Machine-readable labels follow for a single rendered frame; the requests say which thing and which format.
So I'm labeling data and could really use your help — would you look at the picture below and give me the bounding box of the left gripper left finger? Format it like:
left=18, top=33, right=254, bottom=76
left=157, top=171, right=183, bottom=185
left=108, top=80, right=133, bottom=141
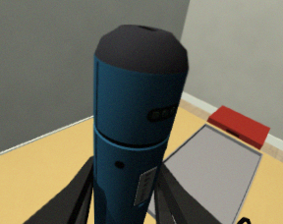
left=23, top=156, right=93, bottom=224

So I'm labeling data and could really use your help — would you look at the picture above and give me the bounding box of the dark blue electric nut driver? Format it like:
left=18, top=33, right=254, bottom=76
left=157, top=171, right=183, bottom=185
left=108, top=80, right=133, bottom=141
left=93, top=25, right=189, bottom=224

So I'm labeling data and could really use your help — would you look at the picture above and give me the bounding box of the grey shallow tray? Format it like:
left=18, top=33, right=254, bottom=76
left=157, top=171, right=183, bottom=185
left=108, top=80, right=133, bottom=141
left=162, top=123, right=263, bottom=224

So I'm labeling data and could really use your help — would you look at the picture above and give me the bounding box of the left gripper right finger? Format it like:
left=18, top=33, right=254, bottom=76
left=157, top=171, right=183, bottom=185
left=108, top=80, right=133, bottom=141
left=154, top=162, right=222, bottom=224

